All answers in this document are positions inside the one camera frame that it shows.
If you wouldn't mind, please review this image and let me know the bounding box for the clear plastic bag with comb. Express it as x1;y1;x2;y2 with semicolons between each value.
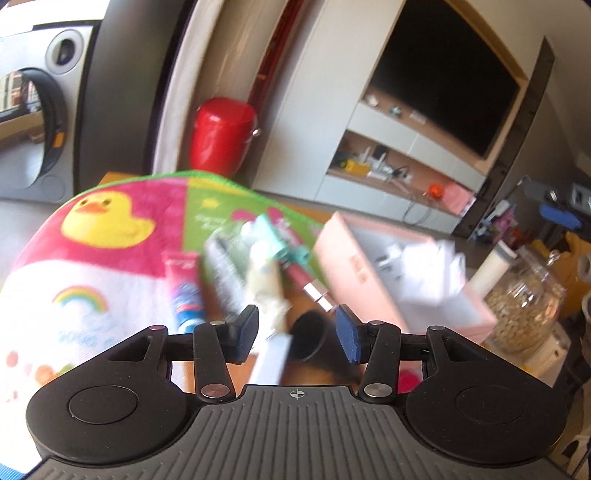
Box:
204;222;252;317

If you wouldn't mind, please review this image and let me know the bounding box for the white power adapter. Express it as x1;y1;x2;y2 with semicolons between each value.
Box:
249;333;293;386

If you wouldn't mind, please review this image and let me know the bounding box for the pink blue toothpaste tube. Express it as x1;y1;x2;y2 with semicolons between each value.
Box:
163;251;206;334

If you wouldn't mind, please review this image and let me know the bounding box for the glass jar of nuts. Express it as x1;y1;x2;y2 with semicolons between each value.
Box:
485;246;566;354

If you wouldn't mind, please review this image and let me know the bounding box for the red silver lipstick tube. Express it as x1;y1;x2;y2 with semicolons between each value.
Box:
281;261;337;313

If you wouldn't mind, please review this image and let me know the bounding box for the red trash bin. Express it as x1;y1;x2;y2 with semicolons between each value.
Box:
189;97;259;178

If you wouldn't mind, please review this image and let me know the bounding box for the black television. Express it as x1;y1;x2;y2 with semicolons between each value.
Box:
370;0;519;157

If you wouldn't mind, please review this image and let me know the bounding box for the colourful cartoon play mat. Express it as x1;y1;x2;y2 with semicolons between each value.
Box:
1;172;320;407

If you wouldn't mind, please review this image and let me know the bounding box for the cream lotion tube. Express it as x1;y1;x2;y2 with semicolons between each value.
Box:
245;245;290;341

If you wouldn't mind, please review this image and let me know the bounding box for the white tv cabinet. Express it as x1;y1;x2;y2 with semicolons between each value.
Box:
252;1;505;234

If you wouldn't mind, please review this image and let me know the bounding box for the pink cardboard box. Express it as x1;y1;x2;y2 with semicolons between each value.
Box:
314;212;497;343

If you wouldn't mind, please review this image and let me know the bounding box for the black cup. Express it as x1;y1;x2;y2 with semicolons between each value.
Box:
288;310;329;364

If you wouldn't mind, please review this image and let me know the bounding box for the white thermos bottle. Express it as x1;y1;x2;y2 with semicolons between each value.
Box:
468;240;518;299

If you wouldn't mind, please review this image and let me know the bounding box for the orange pumpkin toy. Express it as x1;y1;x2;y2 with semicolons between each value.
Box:
427;184;445;200

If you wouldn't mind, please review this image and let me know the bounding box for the silver washing machine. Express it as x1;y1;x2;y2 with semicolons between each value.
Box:
1;21;100;204

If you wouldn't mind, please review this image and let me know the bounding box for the yellow toy box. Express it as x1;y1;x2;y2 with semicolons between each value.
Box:
344;160;372;177

